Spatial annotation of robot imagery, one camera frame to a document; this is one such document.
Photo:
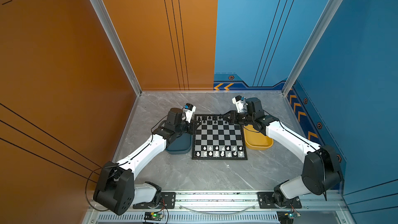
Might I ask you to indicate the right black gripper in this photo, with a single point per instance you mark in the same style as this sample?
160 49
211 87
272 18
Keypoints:
233 115

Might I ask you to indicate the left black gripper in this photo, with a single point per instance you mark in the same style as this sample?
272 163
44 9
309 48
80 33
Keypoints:
192 124

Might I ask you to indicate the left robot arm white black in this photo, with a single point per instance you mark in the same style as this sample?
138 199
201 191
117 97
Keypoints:
116 189

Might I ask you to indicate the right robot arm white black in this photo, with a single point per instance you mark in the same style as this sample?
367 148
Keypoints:
321 166

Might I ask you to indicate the left green circuit board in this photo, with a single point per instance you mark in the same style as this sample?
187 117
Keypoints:
153 217

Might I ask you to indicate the green circuit board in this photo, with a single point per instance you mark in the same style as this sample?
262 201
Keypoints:
291 215
153 217

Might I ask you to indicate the right green circuit board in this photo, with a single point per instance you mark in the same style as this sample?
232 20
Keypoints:
291 215

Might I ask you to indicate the teal plastic tray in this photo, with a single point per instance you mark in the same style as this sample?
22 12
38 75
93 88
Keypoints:
181 145

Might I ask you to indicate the black and white chessboard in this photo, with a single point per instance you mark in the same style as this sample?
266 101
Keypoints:
215 139

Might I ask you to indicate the yellow plastic tray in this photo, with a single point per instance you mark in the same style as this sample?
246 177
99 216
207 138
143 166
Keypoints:
255 140

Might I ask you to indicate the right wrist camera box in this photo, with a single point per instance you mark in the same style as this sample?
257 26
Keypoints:
240 103

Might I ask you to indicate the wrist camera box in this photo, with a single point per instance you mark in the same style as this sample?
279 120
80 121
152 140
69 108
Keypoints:
188 110
240 103

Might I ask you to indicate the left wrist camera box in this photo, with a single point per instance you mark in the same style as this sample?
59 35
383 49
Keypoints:
188 110

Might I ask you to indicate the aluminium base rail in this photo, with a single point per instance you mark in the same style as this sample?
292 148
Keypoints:
239 200

